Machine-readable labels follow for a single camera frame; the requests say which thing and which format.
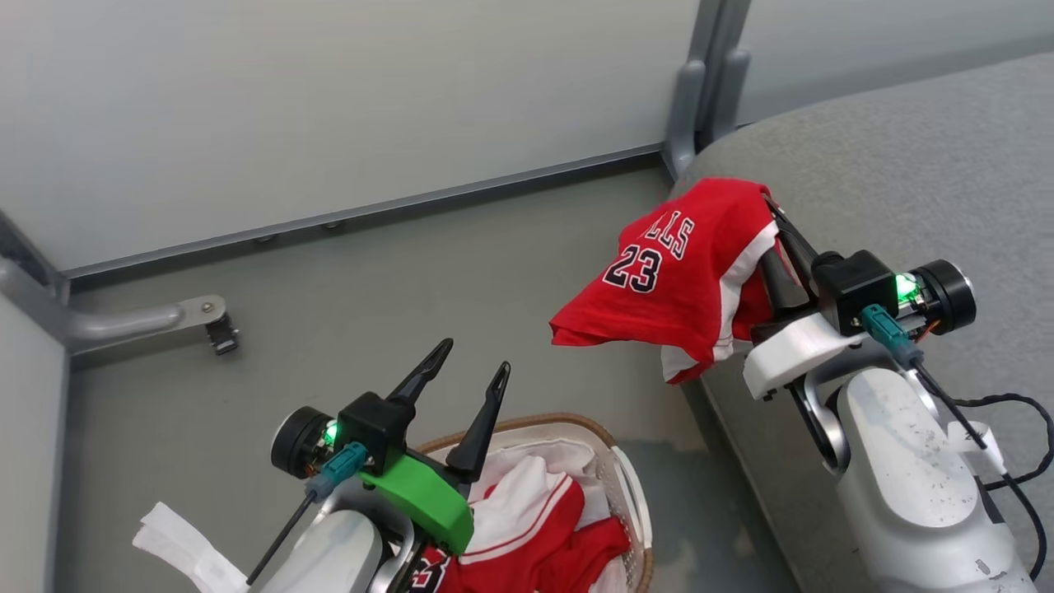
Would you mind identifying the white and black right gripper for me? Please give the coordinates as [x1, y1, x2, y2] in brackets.
[744, 194, 978, 402]

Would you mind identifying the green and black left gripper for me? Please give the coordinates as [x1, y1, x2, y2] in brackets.
[270, 338, 512, 555]

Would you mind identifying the red number 23 basketball jersey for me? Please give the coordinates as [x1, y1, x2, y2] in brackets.
[549, 177, 804, 385]

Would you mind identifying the red garment with white hem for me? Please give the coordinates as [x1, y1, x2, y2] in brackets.
[408, 457, 631, 593]

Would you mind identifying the white basket liner cloth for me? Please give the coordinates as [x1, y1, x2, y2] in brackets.
[473, 441, 614, 528]

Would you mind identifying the white basket with brown rim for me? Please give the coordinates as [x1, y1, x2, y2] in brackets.
[412, 413, 655, 593]

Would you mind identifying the grey fabric sofa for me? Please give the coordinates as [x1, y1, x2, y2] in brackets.
[671, 54, 1054, 593]

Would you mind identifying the small black caster wheel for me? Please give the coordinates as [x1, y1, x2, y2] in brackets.
[206, 317, 240, 357]

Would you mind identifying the grey metal partition support foot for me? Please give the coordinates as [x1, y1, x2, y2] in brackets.
[0, 255, 228, 357]

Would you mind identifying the right arm cable teal connector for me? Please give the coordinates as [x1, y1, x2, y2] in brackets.
[860, 303, 1054, 581]

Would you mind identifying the arm cable teal connector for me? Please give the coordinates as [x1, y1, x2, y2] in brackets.
[245, 442, 368, 587]
[860, 303, 1054, 581]

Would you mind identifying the left arm cable teal connector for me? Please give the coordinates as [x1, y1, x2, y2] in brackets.
[245, 442, 368, 587]

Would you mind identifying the grey partition joining post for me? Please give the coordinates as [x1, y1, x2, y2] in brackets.
[663, 0, 752, 180]

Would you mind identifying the grey partition base rail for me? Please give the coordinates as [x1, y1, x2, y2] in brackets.
[62, 144, 668, 289]

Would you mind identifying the white tag on right cable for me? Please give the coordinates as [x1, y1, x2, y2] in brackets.
[947, 420, 1007, 477]

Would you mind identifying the white tag on cable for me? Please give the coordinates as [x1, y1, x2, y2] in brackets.
[947, 420, 1007, 477]
[132, 502, 248, 593]

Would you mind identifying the white tag on left cable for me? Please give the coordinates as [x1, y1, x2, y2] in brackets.
[132, 502, 248, 593]

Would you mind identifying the grey partition corner post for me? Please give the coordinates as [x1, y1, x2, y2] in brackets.
[0, 212, 71, 301]

